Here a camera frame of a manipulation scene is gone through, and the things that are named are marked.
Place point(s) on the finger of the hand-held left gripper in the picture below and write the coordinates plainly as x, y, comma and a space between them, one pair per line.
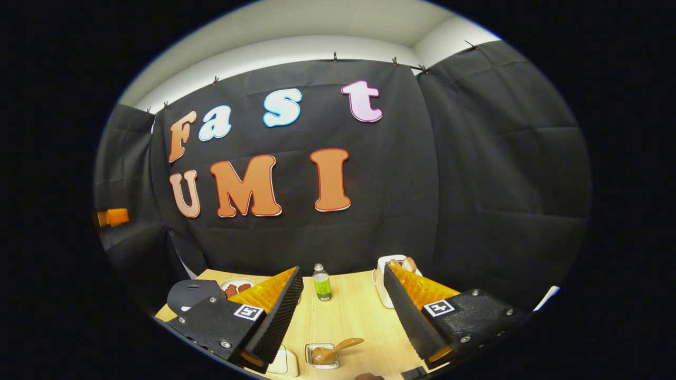
117, 217

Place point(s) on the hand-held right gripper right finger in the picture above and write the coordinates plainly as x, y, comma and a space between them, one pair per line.
409, 319

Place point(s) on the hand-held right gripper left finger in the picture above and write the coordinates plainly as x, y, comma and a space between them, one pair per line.
277, 322

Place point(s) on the white dish of rice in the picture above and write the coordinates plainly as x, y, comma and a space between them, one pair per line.
288, 364

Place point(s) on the wooden spoon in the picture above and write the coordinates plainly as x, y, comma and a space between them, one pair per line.
330, 354

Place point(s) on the dark grey rice cooker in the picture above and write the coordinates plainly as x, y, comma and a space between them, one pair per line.
193, 293

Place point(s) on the red meat piece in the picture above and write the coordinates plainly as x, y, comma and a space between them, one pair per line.
244, 287
231, 291

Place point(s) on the white toaster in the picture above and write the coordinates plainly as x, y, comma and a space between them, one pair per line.
381, 279

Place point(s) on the clear bottle with green label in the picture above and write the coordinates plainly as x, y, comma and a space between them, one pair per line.
322, 287

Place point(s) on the round white plate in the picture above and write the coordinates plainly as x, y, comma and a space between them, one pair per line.
235, 281

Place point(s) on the black backdrop cloth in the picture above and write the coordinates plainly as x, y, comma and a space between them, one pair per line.
422, 174

